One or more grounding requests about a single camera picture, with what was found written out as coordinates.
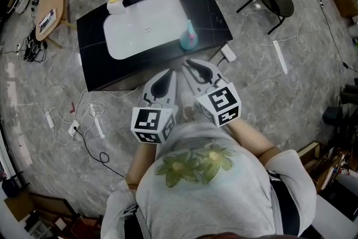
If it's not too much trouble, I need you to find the black cable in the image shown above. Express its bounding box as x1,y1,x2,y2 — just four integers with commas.
73,128,126,179

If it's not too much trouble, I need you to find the cardboard box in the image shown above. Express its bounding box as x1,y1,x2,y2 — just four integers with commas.
331,0,358,20

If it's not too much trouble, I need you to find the teal spray bottle pink trigger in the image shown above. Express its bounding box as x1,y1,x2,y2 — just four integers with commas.
178,19,199,51

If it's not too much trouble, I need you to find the white cable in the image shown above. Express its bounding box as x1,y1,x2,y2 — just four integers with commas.
218,35,302,65

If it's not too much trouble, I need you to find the person's white slipper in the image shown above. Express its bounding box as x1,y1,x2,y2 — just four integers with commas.
180,91,196,121

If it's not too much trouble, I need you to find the wooden side table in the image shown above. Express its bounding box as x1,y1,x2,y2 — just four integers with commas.
34,0,81,50

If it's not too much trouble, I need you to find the brown wooden furniture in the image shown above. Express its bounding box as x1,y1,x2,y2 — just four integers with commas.
3,190,105,239

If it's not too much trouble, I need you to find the person's right forearm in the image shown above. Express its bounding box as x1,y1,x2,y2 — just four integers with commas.
225,117,282,166

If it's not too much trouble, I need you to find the person's left forearm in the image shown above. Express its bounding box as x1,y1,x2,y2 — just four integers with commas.
125,141,159,191

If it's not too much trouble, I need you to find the white sink basin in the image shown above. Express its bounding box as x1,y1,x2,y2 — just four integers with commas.
102,0,189,60

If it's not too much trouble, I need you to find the wooden shelf with clutter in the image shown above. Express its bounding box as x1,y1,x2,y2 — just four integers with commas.
297,141,358,219

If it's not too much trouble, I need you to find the person's grey flowered t-shirt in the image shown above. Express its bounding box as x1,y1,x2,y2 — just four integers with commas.
100,121,317,239

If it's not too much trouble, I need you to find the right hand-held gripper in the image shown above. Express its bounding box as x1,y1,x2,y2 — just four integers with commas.
181,58,242,128

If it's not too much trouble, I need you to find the flat box with dark print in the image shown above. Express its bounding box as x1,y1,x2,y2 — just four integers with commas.
38,8,57,36

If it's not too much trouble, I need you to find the black shoulder strap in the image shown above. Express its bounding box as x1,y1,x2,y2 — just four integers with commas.
266,169,300,236
129,204,147,239

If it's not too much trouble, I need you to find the black equipment case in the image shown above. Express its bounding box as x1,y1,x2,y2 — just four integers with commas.
322,105,344,127

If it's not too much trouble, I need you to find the black sink cabinet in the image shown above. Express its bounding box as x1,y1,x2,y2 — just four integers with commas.
76,0,234,93

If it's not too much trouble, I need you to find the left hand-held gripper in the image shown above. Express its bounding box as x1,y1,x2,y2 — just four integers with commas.
130,68,179,145

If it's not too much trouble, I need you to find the long white power strip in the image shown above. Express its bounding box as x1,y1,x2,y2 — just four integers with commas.
272,39,289,75
89,103,106,139

